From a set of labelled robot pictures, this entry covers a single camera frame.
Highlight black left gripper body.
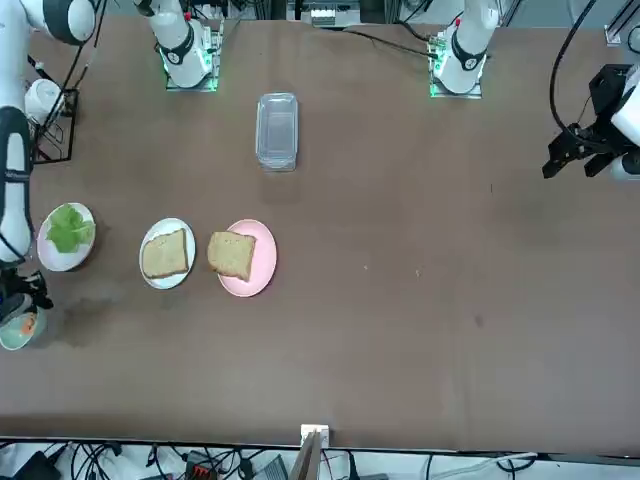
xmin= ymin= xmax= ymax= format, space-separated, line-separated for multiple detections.
xmin=574 ymin=64 xmax=634 ymax=151

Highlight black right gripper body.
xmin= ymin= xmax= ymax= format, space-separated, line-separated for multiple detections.
xmin=0 ymin=267 xmax=54 ymax=310

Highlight green bowl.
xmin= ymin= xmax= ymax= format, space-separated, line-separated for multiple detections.
xmin=0 ymin=304 xmax=49 ymax=351

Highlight green lettuce leaf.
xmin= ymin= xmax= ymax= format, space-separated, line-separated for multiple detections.
xmin=45 ymin=203 xmax=96 ymax=254

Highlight brown bread slice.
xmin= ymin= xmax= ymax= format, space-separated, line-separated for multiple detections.
xmin=141 ymin=228 xmax=191 ymax=279
xmin=207 ymin=230 xmax=257 ymax=282

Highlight pink round plate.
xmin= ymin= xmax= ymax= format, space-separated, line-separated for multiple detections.
xmin=217 ymin=218 xmax=278 ymax=298
xmin=36 ymin=201 xmax=97 ymax=273

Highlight white round plate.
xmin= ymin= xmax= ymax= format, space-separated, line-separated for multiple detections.
xmin=138 ymin=216 xmax=196 ymax=290

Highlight black power adapter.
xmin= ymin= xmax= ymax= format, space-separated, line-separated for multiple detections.
xmin=10 ymin=449 xmax=62 ymax=480

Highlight white cup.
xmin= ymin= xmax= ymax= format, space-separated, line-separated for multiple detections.
xmin=24 ymin=78 xmax=66 ymax=121

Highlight black red electronic device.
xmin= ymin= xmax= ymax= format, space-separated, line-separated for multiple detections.
xmin=184 ymin=452 xmax=221 ymax=479

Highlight white power strip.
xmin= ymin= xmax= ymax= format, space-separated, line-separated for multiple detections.
xmin=308 ymin=5 xmax=337 ymax=27

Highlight clear plastic container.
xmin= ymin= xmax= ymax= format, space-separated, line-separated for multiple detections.
xmin=255 ymin=91 xmax=301 ymax=173

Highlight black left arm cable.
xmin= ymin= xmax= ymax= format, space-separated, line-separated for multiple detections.
xmin=548 ymin=0 xmax=599 ymax=132

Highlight black wire cup rack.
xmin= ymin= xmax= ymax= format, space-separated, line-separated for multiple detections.
xmin=29 ymin=87 xmax=80 ymax=165

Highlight white bracket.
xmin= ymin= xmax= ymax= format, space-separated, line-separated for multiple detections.
xmin=299 ymin=423 xmax=332 ymax=446

